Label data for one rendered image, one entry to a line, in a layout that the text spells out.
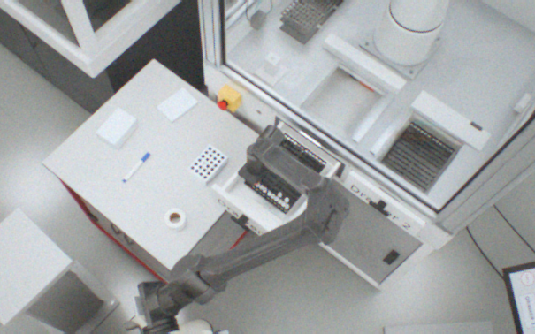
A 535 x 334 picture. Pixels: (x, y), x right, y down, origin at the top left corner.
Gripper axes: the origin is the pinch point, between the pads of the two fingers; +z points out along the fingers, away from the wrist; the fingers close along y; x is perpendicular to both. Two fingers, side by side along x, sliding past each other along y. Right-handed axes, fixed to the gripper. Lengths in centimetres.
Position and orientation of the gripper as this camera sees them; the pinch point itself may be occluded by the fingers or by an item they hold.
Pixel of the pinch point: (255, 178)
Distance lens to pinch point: 175.3
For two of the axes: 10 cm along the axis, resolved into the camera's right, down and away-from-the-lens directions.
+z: -0.3, 4.2, 9.1
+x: -7.7, -5.9, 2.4
